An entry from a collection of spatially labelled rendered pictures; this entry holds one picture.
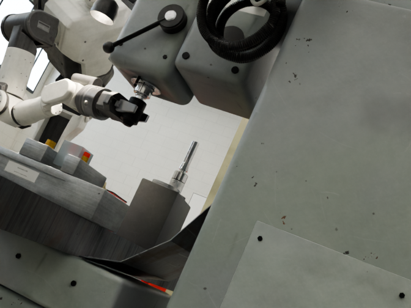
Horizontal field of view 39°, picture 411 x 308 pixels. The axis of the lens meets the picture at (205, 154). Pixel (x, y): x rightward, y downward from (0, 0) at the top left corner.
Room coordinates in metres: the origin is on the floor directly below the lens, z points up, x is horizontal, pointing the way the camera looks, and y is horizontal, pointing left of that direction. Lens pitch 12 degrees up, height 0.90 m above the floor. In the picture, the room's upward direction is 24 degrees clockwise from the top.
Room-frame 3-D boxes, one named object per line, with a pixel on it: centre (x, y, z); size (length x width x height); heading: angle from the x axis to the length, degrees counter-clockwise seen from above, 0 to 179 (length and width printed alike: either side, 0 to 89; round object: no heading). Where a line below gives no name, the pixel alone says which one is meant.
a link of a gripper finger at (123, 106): (1.43, 0.23, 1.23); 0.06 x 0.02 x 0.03; 54
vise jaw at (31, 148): (1.33, 0.32, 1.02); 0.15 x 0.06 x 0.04; 161
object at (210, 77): (1.38, 0.03, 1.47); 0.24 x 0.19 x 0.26; 159
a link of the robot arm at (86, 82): (1.58, 0.38, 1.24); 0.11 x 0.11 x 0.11; 54
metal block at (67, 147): (1.31, 0.27, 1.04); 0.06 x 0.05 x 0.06; 161
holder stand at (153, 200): (1.78, 0.06, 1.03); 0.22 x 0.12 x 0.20; 166
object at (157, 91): (1.45, 0.21, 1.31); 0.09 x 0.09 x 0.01
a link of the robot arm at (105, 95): (1.51, 0.29, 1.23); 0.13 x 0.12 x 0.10; 144
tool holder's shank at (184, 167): (1.82, 0.04, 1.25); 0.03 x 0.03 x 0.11
